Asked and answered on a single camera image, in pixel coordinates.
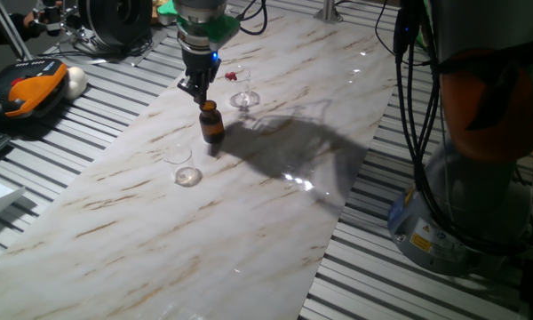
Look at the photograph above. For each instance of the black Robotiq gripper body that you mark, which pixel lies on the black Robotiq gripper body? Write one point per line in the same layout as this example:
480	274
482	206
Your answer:
202	66

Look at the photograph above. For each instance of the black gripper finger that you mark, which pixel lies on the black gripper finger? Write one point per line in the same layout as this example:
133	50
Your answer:
209	86
191	89

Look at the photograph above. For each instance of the small metal tripod device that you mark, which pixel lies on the small metal tripod device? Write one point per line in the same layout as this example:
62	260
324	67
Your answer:
51	15

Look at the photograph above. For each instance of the dark sleeved forearm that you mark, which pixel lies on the dark sleeved forearm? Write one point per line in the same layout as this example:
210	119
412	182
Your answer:
0	29

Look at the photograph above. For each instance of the glass dropper red bulb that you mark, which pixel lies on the glass dropper red bulb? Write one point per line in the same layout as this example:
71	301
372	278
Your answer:
231	76

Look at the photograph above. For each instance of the person hand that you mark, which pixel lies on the person hand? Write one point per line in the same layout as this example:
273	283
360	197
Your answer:
30	18

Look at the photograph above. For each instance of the clear glass beaker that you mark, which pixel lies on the clear glass beaker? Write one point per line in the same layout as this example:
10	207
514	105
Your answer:
244	100
186	177

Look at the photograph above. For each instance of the brown glass bottle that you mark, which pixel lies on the brown glass bottle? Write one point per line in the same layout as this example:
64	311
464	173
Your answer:
211	126

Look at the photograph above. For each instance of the dark grey flat sheet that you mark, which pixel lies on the dark grey flat sheet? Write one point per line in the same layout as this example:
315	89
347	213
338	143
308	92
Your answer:
155	44

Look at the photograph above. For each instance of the black filament spool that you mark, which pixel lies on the black filament spool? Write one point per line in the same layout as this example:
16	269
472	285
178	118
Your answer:
111	22

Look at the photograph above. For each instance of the white round object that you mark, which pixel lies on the white round object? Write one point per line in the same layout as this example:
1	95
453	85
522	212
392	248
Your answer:
76	80

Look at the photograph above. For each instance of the orange black teach pendant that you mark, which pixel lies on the orange black teach pendant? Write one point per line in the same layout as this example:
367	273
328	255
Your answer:
31	89

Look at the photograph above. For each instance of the marble pattern sheet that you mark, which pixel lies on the marble pattern sheet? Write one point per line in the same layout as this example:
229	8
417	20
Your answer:
160	249

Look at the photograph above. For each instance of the aluminium frame post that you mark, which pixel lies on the aluminium frame post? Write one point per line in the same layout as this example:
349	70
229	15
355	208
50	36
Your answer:
328	13

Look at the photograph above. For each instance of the aluminium frame strut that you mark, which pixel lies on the aluminium frame strut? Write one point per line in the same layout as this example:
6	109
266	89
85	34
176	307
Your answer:
11	33

